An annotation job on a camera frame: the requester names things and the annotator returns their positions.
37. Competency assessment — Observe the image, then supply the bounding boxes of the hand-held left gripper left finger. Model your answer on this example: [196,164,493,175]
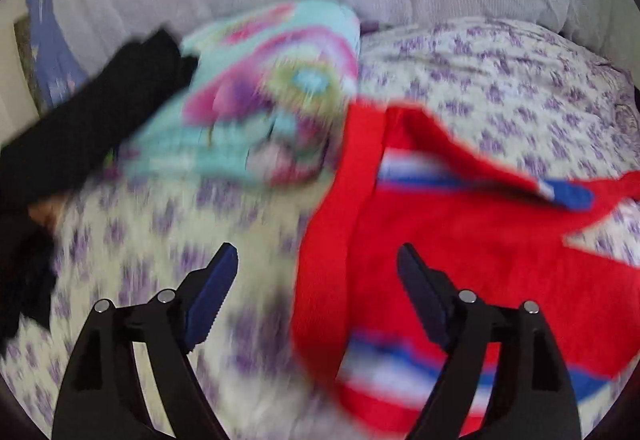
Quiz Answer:
[51,242,240,440]

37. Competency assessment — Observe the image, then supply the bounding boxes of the red pants with striped sides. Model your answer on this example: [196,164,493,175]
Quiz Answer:
[290,102,640,438]

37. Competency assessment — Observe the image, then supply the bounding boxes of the purple floral bedsheet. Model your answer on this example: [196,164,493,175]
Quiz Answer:
[0,17,640,440]

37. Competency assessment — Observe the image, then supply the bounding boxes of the folded teal pink printed cloth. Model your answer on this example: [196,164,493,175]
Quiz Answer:
[117,0,362,188]

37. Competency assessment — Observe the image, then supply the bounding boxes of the blue cloth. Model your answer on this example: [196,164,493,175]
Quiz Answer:
[25,0,91,106]

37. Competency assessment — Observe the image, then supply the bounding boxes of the black garment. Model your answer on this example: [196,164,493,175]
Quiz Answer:
[0,25,200,356]

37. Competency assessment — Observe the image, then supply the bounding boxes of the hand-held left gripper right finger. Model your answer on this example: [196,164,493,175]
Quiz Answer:
[396,242,583,440]

